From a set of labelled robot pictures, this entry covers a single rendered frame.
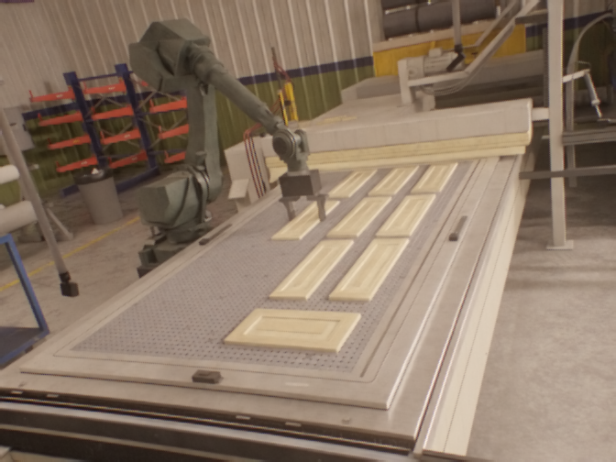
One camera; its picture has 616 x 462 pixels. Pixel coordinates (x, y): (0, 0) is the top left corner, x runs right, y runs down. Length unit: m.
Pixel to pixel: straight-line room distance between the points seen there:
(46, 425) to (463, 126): 3.33
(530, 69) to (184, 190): 3.97
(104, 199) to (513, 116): 5.70
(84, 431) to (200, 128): 2.47
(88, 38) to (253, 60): 3.37
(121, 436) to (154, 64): 2.39
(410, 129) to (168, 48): 1.90
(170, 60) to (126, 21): 7.42
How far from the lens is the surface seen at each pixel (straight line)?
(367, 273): 2.62
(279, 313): 2.41
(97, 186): 8.26
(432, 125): 4.50
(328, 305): 2.43
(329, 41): 9.28
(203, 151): 4.24
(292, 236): 3.29
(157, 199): 4.17
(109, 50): 11.62
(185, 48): 3.79
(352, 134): 4.70
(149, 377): 2.29
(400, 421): 1.79
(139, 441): 2.23
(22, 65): 11.81
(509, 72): 6.62
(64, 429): 2.46
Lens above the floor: 1.97
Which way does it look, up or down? 20 degrees down
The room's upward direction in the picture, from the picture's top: 11 degrees counter-clockwise
